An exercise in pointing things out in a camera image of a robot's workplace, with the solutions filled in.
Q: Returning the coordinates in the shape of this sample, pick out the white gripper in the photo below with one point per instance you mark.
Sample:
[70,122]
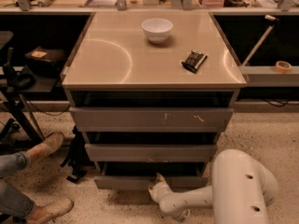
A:
[158,189]

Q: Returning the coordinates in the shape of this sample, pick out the grey bottom drawer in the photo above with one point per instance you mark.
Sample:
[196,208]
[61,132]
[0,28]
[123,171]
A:
[138,175]

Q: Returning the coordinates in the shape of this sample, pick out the grey drawer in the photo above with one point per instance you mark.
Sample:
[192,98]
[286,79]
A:
[138,175]
[152,120]
[150,153]

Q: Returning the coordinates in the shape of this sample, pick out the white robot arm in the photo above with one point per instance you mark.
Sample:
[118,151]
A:
[240,192]

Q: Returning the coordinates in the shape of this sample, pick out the grey middle drawer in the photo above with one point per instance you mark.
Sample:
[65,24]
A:
[150,153]

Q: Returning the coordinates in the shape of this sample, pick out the grey drawer cabinet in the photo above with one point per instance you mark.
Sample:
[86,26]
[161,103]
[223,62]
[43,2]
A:
[116,66]

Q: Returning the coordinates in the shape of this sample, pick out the grey top drawer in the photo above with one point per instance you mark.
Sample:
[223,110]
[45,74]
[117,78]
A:
[152,120]

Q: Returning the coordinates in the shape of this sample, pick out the tan lower shoe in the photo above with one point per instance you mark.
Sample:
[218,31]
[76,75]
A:
[44,214]

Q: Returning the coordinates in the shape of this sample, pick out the tan shoe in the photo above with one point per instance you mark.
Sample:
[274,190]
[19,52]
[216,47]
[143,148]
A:
[44,214]
[51,144]

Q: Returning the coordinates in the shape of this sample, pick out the tan upper shoe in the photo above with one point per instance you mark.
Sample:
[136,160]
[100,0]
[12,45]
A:
[51,144]

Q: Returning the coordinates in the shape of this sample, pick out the black snack packet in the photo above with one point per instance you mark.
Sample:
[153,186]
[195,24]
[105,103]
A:
[194,61]

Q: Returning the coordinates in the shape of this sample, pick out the blue jeans lower leg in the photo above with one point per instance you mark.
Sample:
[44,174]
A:
[13,202]

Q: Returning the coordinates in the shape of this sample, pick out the blue jeans leg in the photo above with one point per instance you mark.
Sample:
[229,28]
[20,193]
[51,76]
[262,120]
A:
[12,163]
[13,202]

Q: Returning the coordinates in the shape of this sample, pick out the blue jeans upper leg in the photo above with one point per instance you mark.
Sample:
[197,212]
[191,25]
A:
[12,163]

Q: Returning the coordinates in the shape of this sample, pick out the white ceramic bowl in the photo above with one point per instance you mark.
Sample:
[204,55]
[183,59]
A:
[157,30]

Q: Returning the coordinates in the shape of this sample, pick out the black bag with label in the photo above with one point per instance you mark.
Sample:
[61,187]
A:
[46,62]

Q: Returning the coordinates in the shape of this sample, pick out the black headphones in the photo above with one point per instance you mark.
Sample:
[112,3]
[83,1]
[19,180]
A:
[17,80]

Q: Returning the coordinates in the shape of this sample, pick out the tan tape roll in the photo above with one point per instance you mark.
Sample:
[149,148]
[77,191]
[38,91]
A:
[283,67]

